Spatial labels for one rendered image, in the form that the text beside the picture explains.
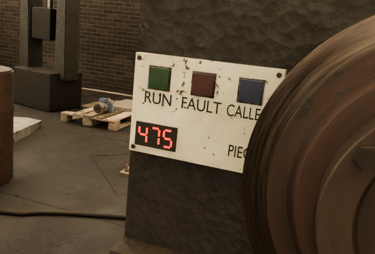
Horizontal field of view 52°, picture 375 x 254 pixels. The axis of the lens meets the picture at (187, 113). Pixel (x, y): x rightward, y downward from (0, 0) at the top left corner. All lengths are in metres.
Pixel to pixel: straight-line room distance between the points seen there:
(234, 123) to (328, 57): 0.22
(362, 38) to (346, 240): 0.22
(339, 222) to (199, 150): 0.31
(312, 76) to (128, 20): 7.04
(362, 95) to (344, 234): 0.15
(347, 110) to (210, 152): 0.29
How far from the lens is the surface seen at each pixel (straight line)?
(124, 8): 7.51
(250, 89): 0.63
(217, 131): 0.65
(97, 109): 5.09
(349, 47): 0.49
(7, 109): 3.19
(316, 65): 0.48
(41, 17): 6.02
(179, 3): 0.68
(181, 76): 0.66
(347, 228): 0.44
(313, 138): 0.46
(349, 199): 0.43
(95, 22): 7.82
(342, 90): 0.47
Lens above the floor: 1.28
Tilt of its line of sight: 12 degrees down
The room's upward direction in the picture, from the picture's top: 6 degrees clockwise
